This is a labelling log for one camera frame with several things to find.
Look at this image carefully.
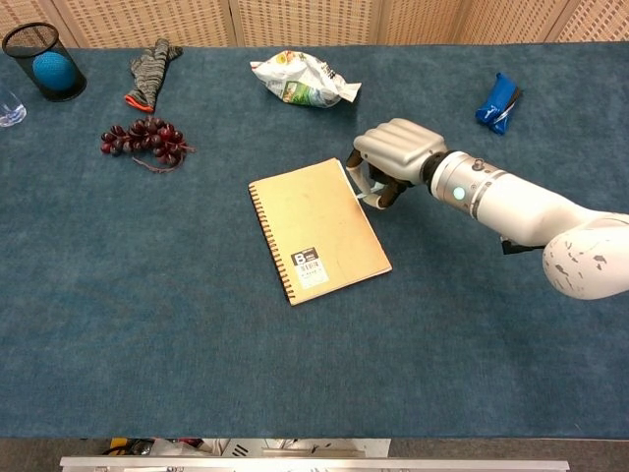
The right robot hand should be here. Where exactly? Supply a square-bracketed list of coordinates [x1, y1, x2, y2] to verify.
[345, 117, 449, 211]

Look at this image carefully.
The small light blue paper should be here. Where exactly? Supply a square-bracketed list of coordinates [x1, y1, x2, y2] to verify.
[358, 180, 390, 202]

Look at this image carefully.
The blue snack packet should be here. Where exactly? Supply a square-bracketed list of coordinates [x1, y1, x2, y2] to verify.
[474, 72, 525, 138]

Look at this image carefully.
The crumpled white snack bag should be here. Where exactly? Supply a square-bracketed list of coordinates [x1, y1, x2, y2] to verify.
[249, 49, 363, 110]

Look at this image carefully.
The tan spiral notebook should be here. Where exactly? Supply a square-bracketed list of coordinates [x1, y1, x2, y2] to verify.
[247, 156, 394, 307]

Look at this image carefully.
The woven wooden folding screen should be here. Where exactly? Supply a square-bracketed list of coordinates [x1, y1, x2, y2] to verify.
[0, 0, 629, 49]

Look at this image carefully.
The bunch of dark red grapes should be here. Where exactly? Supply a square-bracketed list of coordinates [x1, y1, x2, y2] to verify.
[99, 116, 197, 174]

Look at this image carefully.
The grey striped work glove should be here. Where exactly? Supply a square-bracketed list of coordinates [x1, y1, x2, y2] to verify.
[124, 37, 184, 114]

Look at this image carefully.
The blue felt table cloth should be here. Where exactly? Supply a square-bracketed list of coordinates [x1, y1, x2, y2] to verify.
[0, 42, 629, 441]

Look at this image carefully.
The blue ball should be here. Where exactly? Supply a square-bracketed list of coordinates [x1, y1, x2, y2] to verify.
[31, 51, 79, 90]

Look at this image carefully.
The black mesh pen holder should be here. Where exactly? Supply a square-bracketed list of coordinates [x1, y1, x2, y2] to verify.
[1, 22, 88, 103]

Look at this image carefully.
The aluminium profile rail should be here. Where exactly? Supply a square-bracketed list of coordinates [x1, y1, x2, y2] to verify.
[59, 455, 571, 472]

